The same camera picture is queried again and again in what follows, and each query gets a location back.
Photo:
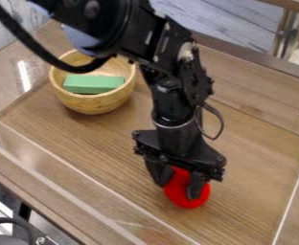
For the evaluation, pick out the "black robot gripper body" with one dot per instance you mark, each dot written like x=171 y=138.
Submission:
x=180 y=147

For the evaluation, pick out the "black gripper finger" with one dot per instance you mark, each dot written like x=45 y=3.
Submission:
x=198 y=181
x=159 y=169

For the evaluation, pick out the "red plush fruit green leaf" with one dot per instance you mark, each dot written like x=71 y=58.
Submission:
x=175 y=190

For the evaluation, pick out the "wooden bowl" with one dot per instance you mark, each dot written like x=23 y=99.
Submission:
x=100 y=103

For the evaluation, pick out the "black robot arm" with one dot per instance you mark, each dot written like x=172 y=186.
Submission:
x=126 y=27

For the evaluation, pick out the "green rectangular block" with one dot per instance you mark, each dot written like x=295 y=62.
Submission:
x=91 y=85

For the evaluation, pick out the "metal table leg background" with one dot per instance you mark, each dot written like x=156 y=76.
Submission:
x=287 y=35

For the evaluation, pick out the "black table frame bracket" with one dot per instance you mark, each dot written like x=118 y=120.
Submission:
x=24 y=230

